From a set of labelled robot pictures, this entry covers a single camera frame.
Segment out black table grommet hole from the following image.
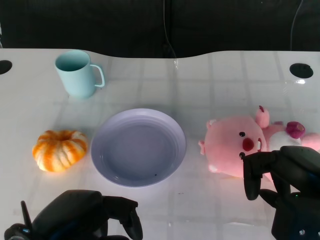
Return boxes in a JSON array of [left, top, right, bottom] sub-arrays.
[[289, 63, 314, 78], [0, 59, 13, 75]]

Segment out light blue plastic mug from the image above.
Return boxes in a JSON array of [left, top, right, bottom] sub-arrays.
[[54, 49, 105, 99]]

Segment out orange white striped pumpkin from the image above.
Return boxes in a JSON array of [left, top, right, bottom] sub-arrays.
[[31, 129, 89, 173]]

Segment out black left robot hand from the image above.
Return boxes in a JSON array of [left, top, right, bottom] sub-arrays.
[[31, 189, 144, 240]]

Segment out thin grey hanging cable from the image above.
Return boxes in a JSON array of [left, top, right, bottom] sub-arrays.
[[290, 0, 311, 52], [162, 0, 179, 60]]

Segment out pink plush pig doll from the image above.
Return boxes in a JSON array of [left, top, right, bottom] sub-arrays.
[[198, 105, 320, 180]]

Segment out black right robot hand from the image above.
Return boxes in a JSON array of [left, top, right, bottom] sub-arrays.
[[242, 145, 320, 216]]

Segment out lavender round plate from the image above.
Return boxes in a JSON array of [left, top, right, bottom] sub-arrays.
[[90, 108, 188, 188]]

